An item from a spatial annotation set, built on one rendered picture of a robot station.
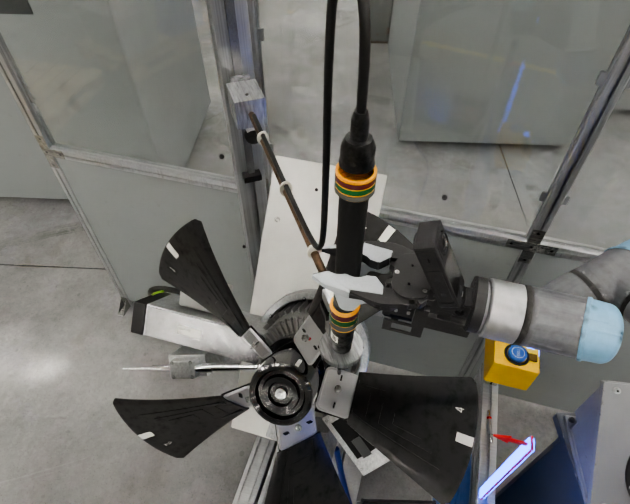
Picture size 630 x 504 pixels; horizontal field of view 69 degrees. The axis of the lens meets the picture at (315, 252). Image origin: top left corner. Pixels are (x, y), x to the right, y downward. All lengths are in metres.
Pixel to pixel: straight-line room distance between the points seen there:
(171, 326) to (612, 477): 0.95
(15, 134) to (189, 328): 2.21
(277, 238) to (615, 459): 0.81
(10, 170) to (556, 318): 3.10
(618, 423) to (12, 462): 2.17
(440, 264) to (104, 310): 2.29
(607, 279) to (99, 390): 2.13
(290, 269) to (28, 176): 2.43
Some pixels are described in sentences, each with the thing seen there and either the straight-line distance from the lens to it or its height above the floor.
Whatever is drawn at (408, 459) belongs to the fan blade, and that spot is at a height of 1.16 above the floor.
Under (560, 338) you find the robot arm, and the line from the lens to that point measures 0.61.
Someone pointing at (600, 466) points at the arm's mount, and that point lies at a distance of 1.12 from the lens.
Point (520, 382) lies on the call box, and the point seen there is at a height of 1.02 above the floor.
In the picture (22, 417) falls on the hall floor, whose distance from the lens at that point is 2.52.
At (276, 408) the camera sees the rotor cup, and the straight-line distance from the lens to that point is 0.88.
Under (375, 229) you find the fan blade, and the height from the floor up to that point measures 1.41.
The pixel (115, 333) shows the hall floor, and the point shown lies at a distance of 2.56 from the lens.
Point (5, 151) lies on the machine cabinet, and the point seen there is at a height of 0.41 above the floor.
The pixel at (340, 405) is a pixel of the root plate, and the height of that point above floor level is 1.19.
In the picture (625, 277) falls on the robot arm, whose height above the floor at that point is 1.53.
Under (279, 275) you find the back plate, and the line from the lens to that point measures 1.10.
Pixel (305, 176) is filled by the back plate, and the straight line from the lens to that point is 1.07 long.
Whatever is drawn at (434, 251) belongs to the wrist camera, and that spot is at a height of 1.64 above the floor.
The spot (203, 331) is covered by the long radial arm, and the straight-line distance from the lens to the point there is 1.07.
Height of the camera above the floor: 2.01
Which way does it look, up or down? 48 degrees down
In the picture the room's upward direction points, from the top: straight up
